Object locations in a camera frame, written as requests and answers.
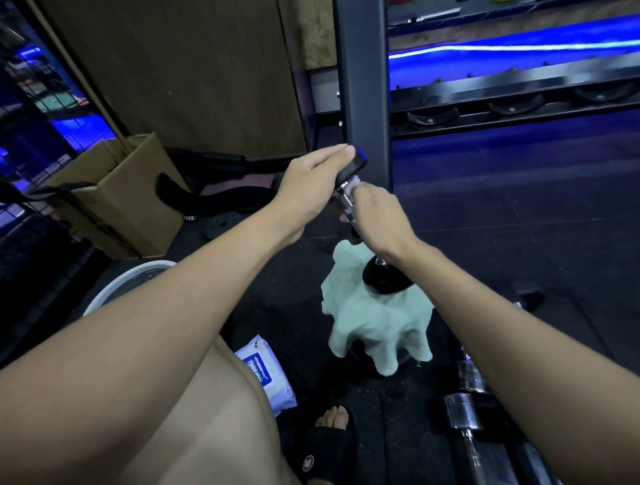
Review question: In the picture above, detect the person's left hand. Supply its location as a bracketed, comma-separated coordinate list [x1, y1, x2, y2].
[272, 143, 357, 246]

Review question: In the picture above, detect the person's right hand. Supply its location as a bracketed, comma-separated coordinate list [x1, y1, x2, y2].
[339, 181, 426, 266]

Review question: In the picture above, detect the small chrome dumbbell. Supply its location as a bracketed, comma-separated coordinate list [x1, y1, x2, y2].
[457, 347, 491, 396]

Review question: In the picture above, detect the white blue wet wipes pack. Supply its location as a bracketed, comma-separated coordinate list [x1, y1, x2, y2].
[235, 334, 299, 418]

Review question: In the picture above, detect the large chrome dumbbell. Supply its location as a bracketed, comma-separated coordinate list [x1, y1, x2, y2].
[443, 393, 491, 485]

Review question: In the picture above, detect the person's left forearm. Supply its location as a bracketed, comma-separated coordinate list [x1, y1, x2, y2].
[0, 205, 303, 485]

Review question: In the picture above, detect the person's right forearm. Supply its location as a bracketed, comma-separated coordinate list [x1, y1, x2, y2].
[395, 239, 640, 485]

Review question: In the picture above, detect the person's left leg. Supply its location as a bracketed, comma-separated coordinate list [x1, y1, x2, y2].
[115, 337, 301, 485]

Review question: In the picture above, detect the black padded bench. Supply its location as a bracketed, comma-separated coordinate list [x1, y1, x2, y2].
[155, 147, 296, 222]

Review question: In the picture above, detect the small black weight plate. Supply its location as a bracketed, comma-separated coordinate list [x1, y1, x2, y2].
[202, 212, 246, 242]

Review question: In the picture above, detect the light green cloth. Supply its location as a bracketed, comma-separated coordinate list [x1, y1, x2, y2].
[321, 239, 435, 376]

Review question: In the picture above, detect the dark metal rack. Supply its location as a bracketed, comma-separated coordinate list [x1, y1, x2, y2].
[389, 52, 640, 141]

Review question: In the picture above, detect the brown cardboard box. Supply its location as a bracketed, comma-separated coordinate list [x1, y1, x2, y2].
[42, 132, 190, 260]

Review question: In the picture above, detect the white rimmed basin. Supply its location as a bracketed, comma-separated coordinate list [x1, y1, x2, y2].
[82, 259, 177, 316]

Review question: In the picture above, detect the steel barbell bar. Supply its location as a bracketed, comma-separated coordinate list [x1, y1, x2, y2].
[389, 7, 462, 25]

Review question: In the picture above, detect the glowing white light strip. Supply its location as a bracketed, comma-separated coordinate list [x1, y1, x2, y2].
[389, 39, 640, 60]

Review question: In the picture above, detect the black left sandal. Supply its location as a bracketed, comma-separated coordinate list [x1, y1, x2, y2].
[289, 404, 359, 485]

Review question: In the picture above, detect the thin wooden stick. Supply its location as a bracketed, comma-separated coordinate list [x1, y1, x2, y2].
[27, 0, 133, 153]

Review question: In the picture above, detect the black strap handle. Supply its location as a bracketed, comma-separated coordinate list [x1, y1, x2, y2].
[0, 177, 99, 203]

